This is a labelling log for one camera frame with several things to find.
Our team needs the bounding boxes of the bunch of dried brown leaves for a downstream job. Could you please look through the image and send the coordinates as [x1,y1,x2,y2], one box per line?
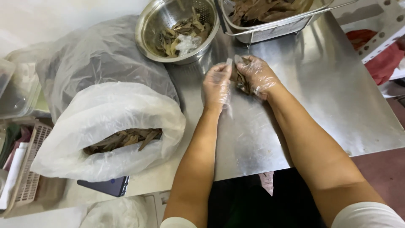
[230,57,254,95]

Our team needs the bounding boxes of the clear plastic container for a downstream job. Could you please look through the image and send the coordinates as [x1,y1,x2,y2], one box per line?
[0,58,42,120]

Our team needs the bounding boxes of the crumpled clear plastic glove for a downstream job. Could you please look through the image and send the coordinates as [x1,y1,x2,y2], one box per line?
[175,34,202,56]

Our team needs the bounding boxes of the dark smartphone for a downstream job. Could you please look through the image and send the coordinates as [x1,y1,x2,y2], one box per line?
[77,176,130,198]

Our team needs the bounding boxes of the dried leaf scraps in colander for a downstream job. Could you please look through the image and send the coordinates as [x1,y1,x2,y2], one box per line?
[156,6,212,58]

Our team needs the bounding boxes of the white perforated shelf rack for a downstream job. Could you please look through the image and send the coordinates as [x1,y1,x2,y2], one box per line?
[331,0,405,81]

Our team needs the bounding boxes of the white plastic bag under table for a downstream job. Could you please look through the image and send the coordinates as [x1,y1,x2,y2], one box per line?
[79,196,149,228]

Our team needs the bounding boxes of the person's left hand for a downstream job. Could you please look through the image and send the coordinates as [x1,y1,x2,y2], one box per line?
[202,58,233,110]

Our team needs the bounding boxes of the round steel colander bowl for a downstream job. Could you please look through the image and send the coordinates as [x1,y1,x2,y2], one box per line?
[135,0,221,65]

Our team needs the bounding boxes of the dried leaves in wire basket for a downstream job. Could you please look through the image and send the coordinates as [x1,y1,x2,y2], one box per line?
[228,0,314,27]

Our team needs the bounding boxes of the beige plastic mesh basket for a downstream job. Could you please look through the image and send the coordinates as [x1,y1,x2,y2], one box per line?
[1,120,53,217]

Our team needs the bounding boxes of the clear crumpled plastic bag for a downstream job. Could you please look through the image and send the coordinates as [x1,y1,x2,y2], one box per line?
[6,15,180,124]

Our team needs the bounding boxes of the person's dark apron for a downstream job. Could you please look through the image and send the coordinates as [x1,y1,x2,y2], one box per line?
[207,168,328,228]

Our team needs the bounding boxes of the heap of dried leaves in bag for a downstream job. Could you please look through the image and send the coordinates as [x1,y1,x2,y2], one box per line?
[83,128,163,156]

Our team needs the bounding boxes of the person's white sleeves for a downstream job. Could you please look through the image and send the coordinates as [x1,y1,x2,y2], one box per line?
[160,202,405,228]

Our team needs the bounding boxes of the red cloth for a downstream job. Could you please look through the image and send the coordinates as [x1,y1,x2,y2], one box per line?
[346,29,405,86]

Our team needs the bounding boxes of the person's right hand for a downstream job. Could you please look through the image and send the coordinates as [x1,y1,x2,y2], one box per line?
[234,54,281,101]

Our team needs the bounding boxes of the rectangular steel wire basket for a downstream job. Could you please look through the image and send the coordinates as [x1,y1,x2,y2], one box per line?
[218,0,359,45]

